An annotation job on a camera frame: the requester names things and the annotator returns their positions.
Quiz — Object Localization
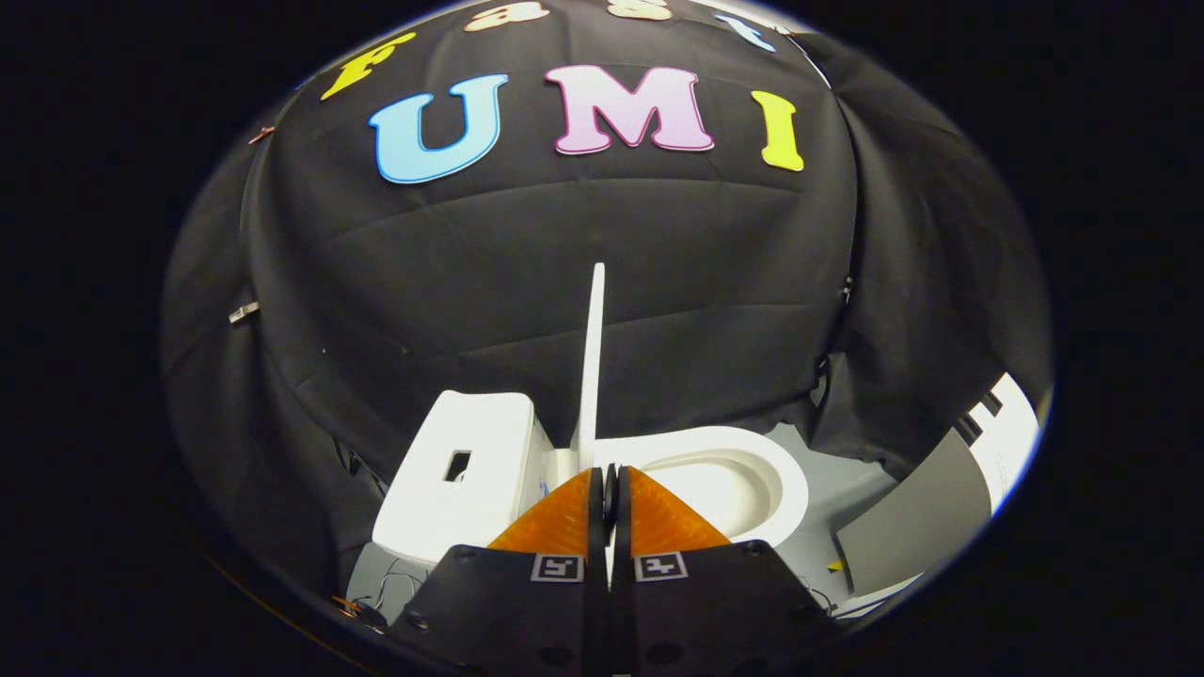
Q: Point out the white ceramic toilet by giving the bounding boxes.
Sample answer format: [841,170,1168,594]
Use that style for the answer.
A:
[372,390,810,575]

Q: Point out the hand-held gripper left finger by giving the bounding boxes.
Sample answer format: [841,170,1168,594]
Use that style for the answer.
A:
[386,467,608,677]

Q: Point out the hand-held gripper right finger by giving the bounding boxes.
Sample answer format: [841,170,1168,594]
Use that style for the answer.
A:
[611,465,838,677]

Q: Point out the grey flat panel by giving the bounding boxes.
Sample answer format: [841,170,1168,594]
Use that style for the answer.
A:
[835,428,993,595]

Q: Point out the black backdrop cloth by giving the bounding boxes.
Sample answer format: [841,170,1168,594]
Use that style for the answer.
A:
[160,0,1053,565]

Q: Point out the thin floor cables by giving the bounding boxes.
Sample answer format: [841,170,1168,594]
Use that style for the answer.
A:
[341,562,426,628]

